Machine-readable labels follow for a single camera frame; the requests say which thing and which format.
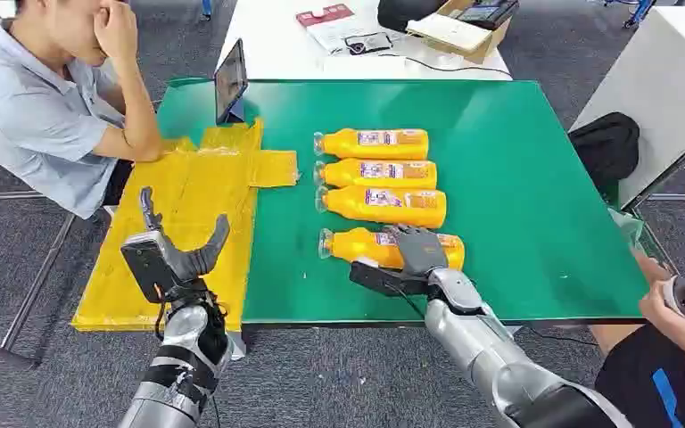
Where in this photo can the seated person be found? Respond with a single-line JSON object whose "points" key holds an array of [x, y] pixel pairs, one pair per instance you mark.
{"points": [[41, 118]]}

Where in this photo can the black tablet on stand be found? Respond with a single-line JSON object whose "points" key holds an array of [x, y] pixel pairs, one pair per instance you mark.
{"points": [[230, 83]]}

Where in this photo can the blue chair base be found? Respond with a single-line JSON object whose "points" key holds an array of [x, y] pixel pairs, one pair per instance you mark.
{"points": [[638, 12]]}

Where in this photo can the round hand controller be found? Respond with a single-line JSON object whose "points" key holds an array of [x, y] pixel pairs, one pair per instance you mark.
{"points": [[678, 296]]}

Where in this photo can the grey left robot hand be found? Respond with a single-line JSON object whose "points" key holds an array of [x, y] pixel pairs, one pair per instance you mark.
{"points": [[192, 263]]}

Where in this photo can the black pouch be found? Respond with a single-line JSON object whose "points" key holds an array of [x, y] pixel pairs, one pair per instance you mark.
{"points": [[401, 13]]}

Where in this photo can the red and white booklet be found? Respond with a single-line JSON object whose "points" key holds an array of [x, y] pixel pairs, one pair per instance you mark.
{"points": [[325, 20]]}

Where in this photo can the green table mat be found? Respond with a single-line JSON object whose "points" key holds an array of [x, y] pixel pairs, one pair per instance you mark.
{"points": [[496, 177]]}

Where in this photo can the yellow sheet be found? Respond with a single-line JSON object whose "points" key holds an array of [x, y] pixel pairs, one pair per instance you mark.
{"points": [[189, 195]]}

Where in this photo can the black card terminal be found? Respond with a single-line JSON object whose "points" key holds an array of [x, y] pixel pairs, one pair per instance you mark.
{"points": [[487, 12]]}

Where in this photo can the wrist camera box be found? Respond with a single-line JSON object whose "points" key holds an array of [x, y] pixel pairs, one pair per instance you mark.
{"points": [[384, 280], [147, 266]]}

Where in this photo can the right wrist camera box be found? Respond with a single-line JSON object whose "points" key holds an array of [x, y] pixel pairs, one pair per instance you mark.
{"points": [[384, 280]]}

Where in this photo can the metal table frame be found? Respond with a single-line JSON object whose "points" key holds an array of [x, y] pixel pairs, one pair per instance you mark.
{"points": [[38, 283]]}

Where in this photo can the cardboard box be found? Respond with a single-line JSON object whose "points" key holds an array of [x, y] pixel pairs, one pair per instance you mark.
{"points": [[472, 50]]}

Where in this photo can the orange drink bottle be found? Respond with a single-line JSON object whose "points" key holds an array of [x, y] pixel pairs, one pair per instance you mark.
{"points": [[378, 173], [384, 207], [372, 144], [360, 245]]}

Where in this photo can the black backpack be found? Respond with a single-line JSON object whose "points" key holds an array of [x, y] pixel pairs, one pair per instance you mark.
{"points": [[605, 148]]}

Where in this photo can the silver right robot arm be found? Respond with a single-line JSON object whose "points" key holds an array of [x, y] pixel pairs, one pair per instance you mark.
{"points": [[496, 360]]}

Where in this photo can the white foam sheet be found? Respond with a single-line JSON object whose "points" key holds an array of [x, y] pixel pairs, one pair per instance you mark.
{"points": [[449, 32]]}

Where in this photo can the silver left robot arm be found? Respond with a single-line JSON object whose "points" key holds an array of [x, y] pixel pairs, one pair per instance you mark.
{"points": [[177, 366]]}

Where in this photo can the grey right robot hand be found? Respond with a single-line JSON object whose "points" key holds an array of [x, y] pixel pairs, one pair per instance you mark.
{"points": [[419, 251]]}

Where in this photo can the person with hand controllers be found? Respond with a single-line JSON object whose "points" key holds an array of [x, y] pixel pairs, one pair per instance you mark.
{"points": [[673, 384]]}

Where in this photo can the white side table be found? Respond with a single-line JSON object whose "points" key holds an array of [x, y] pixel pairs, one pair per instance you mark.
{"points": [[661, 88]]}

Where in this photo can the white table foot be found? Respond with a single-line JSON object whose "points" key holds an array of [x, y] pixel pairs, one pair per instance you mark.
{"points": [[237, 348]]}

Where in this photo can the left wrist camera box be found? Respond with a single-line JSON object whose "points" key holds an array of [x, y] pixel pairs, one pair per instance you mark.
{"points": [[147, 266]]}

